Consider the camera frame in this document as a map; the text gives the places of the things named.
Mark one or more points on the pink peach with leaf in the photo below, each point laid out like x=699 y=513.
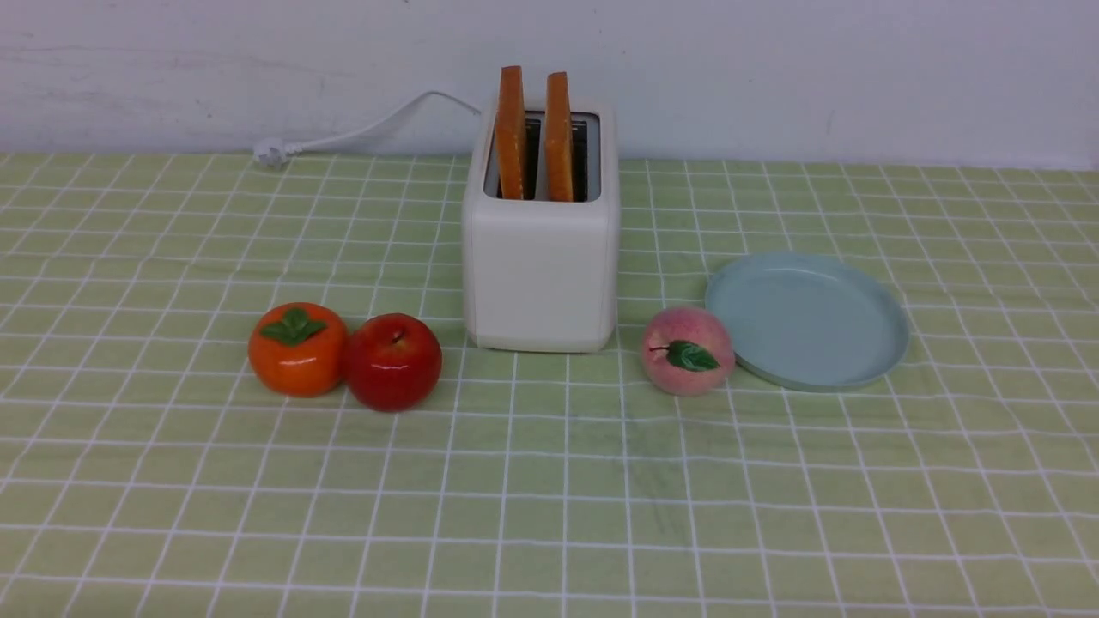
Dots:
x=687 y=351

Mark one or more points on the toast slice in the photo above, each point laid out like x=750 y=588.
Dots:
x=510 y=134
x=558 y=139

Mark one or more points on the light blue plate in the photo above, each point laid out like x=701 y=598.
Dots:
x=808 y=322

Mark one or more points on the red apple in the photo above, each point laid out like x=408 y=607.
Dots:
x=392 y=363

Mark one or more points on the white two-slot toaster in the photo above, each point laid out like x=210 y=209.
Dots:
x=540 y=276

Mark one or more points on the green checkered tablecloth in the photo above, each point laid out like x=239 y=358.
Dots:
x=148 y=473

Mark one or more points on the orange persimmon with leaf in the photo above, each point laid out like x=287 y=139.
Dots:
x=296 y=349

